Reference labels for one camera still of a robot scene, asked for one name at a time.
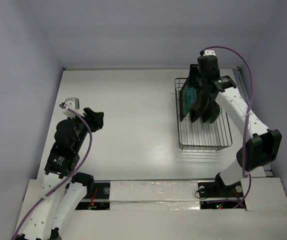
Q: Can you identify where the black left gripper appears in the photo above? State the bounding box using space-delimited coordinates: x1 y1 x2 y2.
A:
69 107 104 150

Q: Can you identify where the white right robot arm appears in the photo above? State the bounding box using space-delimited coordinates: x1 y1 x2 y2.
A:
186 50 282 196

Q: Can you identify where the white foam front board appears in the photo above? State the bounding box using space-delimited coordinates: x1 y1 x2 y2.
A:
13 177 287 240

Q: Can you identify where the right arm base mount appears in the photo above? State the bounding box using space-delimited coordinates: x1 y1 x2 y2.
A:
194 181 246 210

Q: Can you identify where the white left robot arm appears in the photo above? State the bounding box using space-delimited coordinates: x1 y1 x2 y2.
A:
12 106 104 240

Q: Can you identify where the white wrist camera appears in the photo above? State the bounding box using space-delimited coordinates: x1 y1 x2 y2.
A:
200 49 216 57
59 97 80 119

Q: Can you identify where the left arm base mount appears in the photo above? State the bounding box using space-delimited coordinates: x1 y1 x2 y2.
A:
75 181 111 211

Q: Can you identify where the metal wire dish rack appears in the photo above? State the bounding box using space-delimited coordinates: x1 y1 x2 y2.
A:
174 78 233 153

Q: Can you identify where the dark floral pattern plate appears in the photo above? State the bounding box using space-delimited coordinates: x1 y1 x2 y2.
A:
190 88 209 123

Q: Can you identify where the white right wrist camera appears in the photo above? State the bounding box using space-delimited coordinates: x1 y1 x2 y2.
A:
200 49 216 57

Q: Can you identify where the square teal glazed plate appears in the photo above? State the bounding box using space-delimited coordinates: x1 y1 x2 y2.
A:
179 79 197 122

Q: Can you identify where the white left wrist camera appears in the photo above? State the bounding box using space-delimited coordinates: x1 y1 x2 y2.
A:
59 97 80 119

